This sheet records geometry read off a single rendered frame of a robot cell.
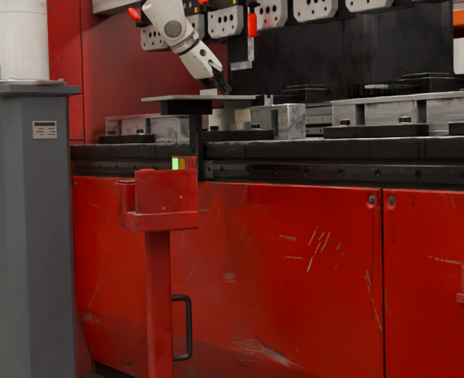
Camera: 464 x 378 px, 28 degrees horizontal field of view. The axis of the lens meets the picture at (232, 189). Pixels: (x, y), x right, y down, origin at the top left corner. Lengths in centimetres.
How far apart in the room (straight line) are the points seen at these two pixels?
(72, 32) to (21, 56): 143
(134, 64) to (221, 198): 109
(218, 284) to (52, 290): 72
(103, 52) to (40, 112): 151
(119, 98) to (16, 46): 151
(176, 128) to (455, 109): 114
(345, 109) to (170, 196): 48
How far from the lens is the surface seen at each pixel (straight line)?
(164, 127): 303
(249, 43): 268
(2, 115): 195
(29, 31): 200
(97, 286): 325
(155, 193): 230
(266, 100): 260
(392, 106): 221
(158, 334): 242
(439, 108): 211
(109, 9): 334
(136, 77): 351
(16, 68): 199
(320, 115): 280
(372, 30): 304
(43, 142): 197
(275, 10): 252
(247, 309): 249
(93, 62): 343
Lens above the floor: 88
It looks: 3 degrees down
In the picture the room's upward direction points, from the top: 1 degrees counter-clockwise
